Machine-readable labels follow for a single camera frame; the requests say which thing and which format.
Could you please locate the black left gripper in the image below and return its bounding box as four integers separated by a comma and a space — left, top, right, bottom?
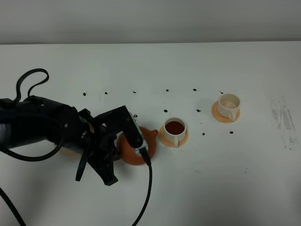
63, 109, 118, 186

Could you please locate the brown clay teapot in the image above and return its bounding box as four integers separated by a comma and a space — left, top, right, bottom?
116, 126, 159, 166

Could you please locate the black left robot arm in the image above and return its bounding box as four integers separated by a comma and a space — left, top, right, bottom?
0, 96, 118, 186

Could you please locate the beige round teapot coaster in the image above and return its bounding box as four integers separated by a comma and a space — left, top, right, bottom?
59, 147, 79, 157

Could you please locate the near orange saucer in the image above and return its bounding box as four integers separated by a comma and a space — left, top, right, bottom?
159, 126, 189, 147

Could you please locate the orange saucer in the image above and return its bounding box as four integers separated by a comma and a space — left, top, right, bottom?
211, 101, 240, 123
159, 126, 189, 147

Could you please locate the near white teacup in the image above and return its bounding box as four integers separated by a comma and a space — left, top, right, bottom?
163, 117, 188, 148

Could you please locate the white teacup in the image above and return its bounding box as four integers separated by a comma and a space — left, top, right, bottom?
163, 117, 188, 148
216, 93, 241, 122

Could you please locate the far orange saucer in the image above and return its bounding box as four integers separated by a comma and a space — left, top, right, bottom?
211, 101, 240, 123

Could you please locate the far white teacup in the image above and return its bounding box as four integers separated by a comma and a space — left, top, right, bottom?
216, 93, 241, 122

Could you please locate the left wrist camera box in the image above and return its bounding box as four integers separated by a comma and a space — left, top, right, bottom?
94, 105, 148, 156

